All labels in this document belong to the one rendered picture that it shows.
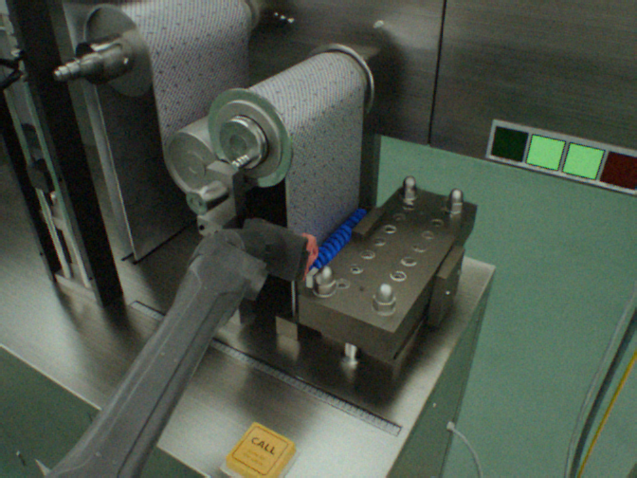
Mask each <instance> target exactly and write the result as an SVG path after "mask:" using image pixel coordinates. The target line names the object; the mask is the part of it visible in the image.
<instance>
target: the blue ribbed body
mask: <svg viewBox="0 0 637 478"><path fill-rule="evenodd" d="M367 213H368V211H366V210H363V209H357V210H356V211H355V212H353V213H352V214H351V216H349V218H348V219H347V221H345V222H344V223H343V225H341V226H339V227H338V229H336V230H335V233H333V234H332V235H331V236H330V238H328V239H327V240H325V242H323V243H322V244H321V245H320V248H318V249H319V252H318V257H317V258H316V260H315V262H314V263H313V264H312V265H311V266H309V268H308V269H309V270H312V269H313V268H314V267H315V268H320V267H325V266H327V265H328V264H329V263H330V262H331V260H332V259H333V258H334V257H335V255H336V254H337V253H338V252H339V251H340V250H342V249H343V248H344V246H345V245H346V244H347V243H348V242H349V241H350V239H351V229H352V228H353V227H355V226H356V225H357V224H358V223H359V222H360V221H361V220H362V219H363V218H364V216H365V215H366V214H367Z"/></svg>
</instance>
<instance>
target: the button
mask: <svg viewBox="0 0 637 478"><path fill-rule="evenodd" d="M295 452H296V443H295V442H292V441H290V440H289V439H287V438H285V437H283V436H281V435H279V434H277V433H275V432H273V431H272V430H270V429H268V428H267V427H265V426H264V425H262V424H259V423H257V422H254V423H253V424H252V425H251V426H250V428H249V429H248V430H247V431H246V433H245V434H244V436H243V438H242V439H240V440H239V441H238V443H237V444H236V445H235V446H234V448H233V449H232V450H231V451H230V453H229V454H228V455H227V457H226V463H227V467H228V468H229V469H230V470H232V471H234V472H235V473H238V474H240V475H241V476H243V477H245V478H278V477H279V475H280V474H281V472H282V470H283V469H284V468H285V466H286V465H287V463H288V462H289V460H290V459H291V458H292V456H294V454H295Z"/></svg>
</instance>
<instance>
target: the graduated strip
mask: <svg viewBox="0 0 637 478"><path fill-rule="evenodd" d="M129 306H130V307H132V308H134V309H135V310H137V311H139V312H141V313H142V314H143V315H146V316H148V317H150V318H152V319H154V320H156V321H158V322H161V321H162V320H163V318H164V317H165V316H167V314H165V313H163V312H161V311H160V310H158V309H156V308H154V307H152V306H150V305H148V304H145V303H142V302H140V301H138V300H135V301H134V302H133V303H131V304H130V305H129ZM209 347H211V348H213V349H215V350H218V351H220V352H222V353H224V354H226V355H228V356H229V357H230V358H232V359H236V360H238V361H240V362H242V363H244V364H246V365H249V366H251V367H253V368H255V369H257V370H259V371H260V372H261V373H263V374H266V375H268V376H270V377H273V378H275V379H277V380H278V381H282V382H284V383H286V384H288V385H290V386H292V387H294V389H297V390H299V391H301V392H303V393H305V394H307V395H309V396H312V397H314V398H316V399H318V400H321V401H323V402H325V403H328V404H330V405H332V406H334V408H336V409H338V410H340V411H342V412H344V413H346V414H349V415H351V416H353V417H355V418H357V419H361V420H363V421H365V422H367V423H369V424H371V425H373V426H375V427H377V428H379V429H381V430H383V431H385V432H388V433H390V434H391V435H392V436H394V437H398V434H399V433H400V432H401V430H402V428H403V426H402V425H400V424H398V423H396V422H394V421H391V420H389V419H388V418H386V417H383V416H381V415H379V414H375V413H373V412H371V411H369V410H367V408H364V407H362V406H360V405H357V404H355V403H354V402H352V401H350V400H348V399H346V398H343V397H340V396H338V395H335V394H333V393H331V392H329V391H327V390H323V389H321V387H319V386H318V385H316V384H314V383H312V382H309V381H307V380H305V379H302V378H300V377H297V376H294V375H292V374H290V373H288V372H286V371H284V369H282V368H279V367H277V366H275V365H273V364H271V363H269V362H267V361H265V360H261V359H259V358H256V357H254V356H252V354H250V353H248V352H246V351H244V350H241V349H239V348H237V347H235V346H232V345H230V344H228V343H226V342H224V341H221V340H220V339H217V338H215V337H212V338H211V340H210V343H209Z"/></svg>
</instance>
